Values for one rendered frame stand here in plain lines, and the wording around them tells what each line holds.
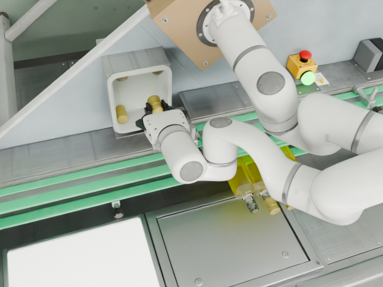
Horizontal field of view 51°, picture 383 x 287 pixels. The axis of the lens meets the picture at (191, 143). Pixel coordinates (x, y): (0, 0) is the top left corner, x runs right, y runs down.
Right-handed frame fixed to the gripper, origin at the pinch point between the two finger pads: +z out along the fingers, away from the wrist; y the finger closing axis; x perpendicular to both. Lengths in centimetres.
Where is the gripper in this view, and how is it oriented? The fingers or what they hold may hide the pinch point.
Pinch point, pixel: (157, 109)
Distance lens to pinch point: 104.5
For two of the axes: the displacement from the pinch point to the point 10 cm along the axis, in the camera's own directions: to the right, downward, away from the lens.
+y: 9.5, -2.2, 2.3
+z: -3.1, -5.1, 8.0
